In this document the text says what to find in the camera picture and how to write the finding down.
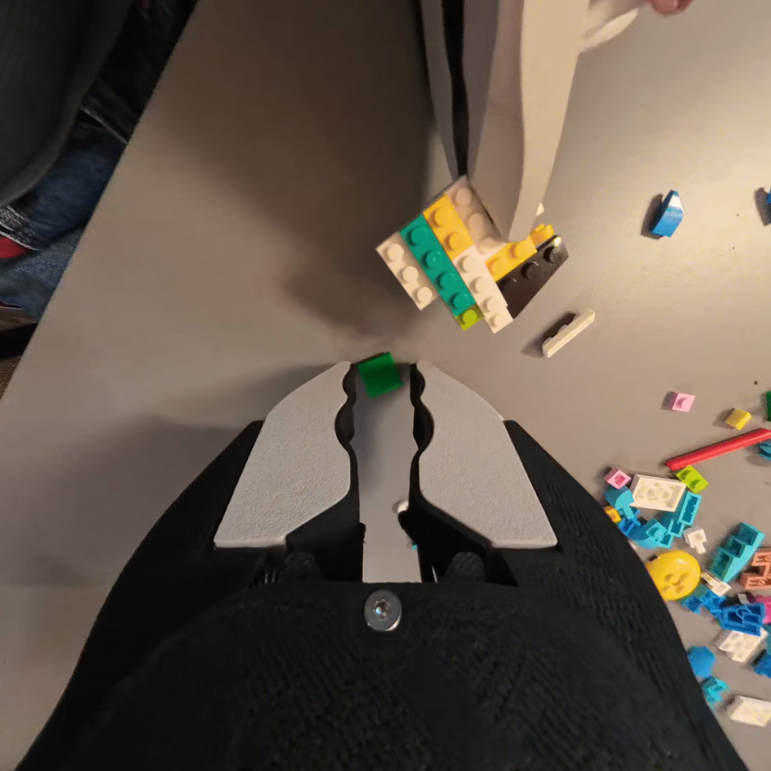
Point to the person's left hand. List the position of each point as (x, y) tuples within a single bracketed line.
[(670, 5)]

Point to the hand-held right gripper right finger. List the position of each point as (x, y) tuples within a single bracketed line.
[(482, 470)]

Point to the yellow toy brick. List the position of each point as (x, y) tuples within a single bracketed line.
[(738, 418)]

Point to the multicoloured toy brick assembly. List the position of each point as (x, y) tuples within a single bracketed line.
[(452, 259)]

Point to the lime toy brick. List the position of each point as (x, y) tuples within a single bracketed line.
[(691, 477)]

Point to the blue curved toy brick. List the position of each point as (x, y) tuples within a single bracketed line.
[(665, 214), (766, 208)]

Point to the green toy brick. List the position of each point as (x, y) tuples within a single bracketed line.
[(379, 374)]

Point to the person's blue jeans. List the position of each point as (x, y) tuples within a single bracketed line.
[(66, 193)]

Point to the person's red and grey shoe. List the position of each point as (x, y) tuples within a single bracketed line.
[(12, 247)]

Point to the white long toy plate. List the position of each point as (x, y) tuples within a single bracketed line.
[(569, 332)]

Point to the pile of colourful toy bricks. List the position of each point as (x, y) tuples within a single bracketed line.
[(723, 572)]

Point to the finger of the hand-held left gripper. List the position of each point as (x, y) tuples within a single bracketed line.
[(439, 60), (530, 108)]

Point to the red toy stick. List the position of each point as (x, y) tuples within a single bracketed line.
[(717, 449)]

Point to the person's grey sweater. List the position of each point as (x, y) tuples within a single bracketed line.
[(48, 90)]

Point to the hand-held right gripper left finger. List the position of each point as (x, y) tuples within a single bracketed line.
[(289, 470)]

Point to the pink toy brick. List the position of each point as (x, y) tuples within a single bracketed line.
[(679, 401)]

